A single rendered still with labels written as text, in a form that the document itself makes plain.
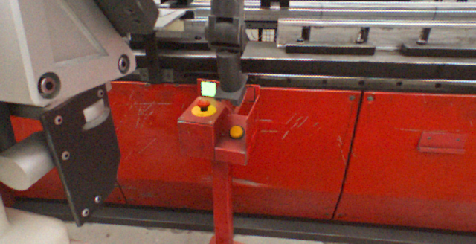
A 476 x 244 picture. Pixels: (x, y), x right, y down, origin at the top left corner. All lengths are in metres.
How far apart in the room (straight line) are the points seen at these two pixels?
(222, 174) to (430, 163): 0.79
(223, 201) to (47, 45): 0.91
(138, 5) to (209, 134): 0.65
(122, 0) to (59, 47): 0.05
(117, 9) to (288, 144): 1.02
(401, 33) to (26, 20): 1.14
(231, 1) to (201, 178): 0.86
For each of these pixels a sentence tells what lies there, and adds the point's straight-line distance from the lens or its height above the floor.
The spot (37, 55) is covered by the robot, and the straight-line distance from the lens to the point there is 0.20.
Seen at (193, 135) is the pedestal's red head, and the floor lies 0.74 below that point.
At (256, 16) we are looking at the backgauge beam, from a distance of 1.38.
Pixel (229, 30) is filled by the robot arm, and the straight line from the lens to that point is 0.66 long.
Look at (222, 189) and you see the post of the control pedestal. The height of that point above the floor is 0.51.
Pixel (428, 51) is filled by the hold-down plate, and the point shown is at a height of 0.89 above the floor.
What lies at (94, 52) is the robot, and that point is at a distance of 0.24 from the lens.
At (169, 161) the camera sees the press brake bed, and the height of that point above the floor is 0.42.
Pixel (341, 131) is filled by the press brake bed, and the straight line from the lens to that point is 1.18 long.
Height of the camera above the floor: 1.20
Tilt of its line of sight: 28 degrees down
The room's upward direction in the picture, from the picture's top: straight up
